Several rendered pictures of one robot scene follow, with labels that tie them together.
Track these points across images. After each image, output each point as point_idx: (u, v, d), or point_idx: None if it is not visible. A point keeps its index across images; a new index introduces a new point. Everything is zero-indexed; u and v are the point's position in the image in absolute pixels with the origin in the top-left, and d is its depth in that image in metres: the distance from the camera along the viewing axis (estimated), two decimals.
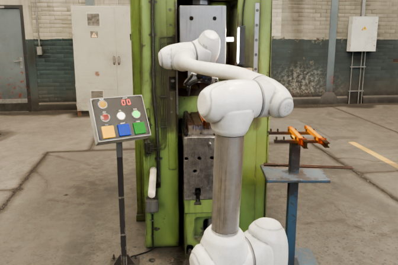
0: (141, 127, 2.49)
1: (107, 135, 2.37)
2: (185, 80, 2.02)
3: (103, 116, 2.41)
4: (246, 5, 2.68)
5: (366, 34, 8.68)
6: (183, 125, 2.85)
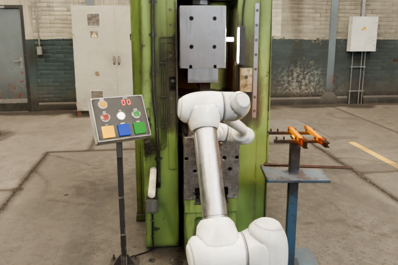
0: (141, 127, 2.49)
1: (107, 135, 2.37)
2: None
3: (103, 116, 2.41)
4: (246, 5, 2.68)
5: (366, 34, 8.68)
6: (183, 125, 2.85)
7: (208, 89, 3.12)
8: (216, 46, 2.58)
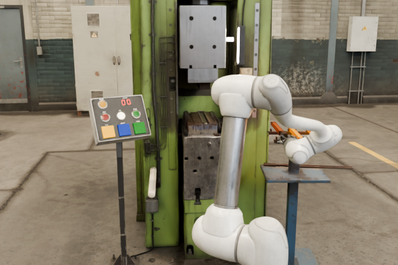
0: (141, 127, 2.49)
1: (107, 135, 2.37)
2: None
3: (103, 116, 2.41)
4: (246, 5, 2.68)
5: (366, 34, 8.68)
6: (183, 125, 2.85)
7: (208, 89, 3.12)
8: (216, 46, 2.58)
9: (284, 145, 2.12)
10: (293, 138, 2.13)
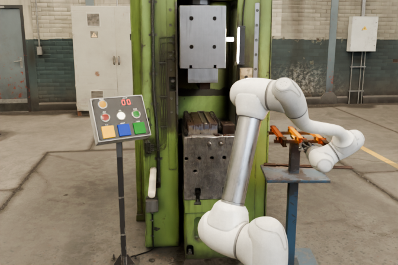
0: (141, 127, 2.49)
1: (107, 135, 2.37)
2: None
3: (103, 116, 2.41)
4: (246, 5, 2.68)
5: (366, 34, 8.68)
6: (183, 125, 2.85)
7: (208, 89, 3.12)
8: (216, 46, 2.58)
9: (307, 154, 2.12)
10: (315, 145, 2.13)
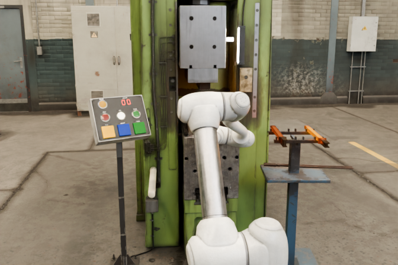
0: (141, 127, 2.49)
1: (107, 135, 2.37)
2: None
3: (103, 116, 2.41)
4: (246, 5, 2.68)
5: (366, 34, 8.68)
6: (183, 125, 2.85)
7: (208, 89, 3.12)
8: (216, 46, 2.58)
9: None
10: None
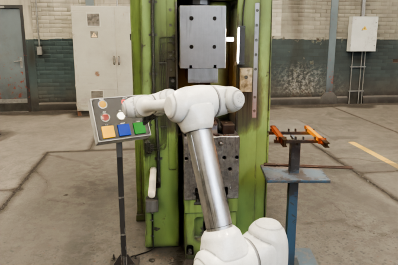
0: (141, 127, 2.49)
1: (107, 135, 2.37)
2: None
3: (103, 116, 2.41)
4: (246, 5, 2.68)
5: (366, 34, 8.68)
6: None
7: None
8: (216, 46, 2.58)
9: None
10: None
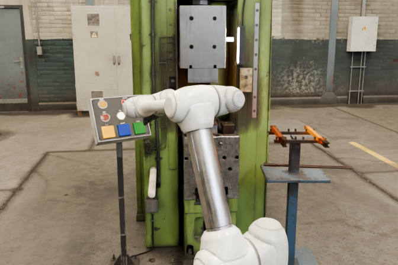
0: (141, 127, 2.49)
1: (107, 135, 2.37)
2: (156, 117, 2.35)
3: (103, 116, 2.41)
4: (246, 5, 2.68)
5: (366, 34, 8.68)
6: None
7: None
8: (216, 46, 2.58)
9: None
10: None
